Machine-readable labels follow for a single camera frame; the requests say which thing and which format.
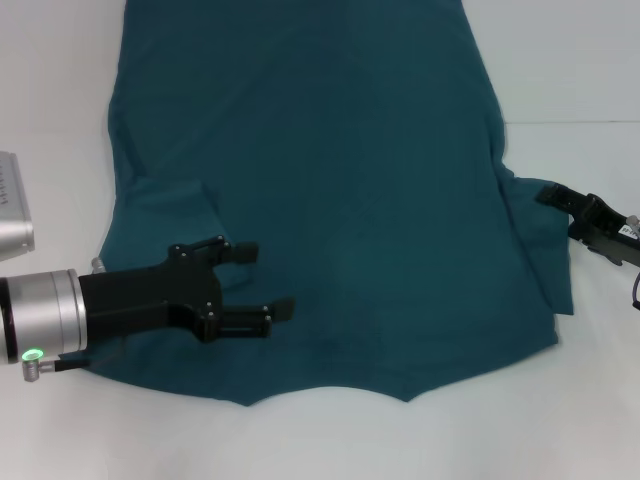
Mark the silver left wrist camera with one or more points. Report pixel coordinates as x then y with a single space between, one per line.
12 210

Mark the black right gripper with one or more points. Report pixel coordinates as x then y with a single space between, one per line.
610 230

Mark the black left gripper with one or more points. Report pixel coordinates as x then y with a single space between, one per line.
145 295

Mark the blue teal shirt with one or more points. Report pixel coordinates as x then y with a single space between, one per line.
350 175

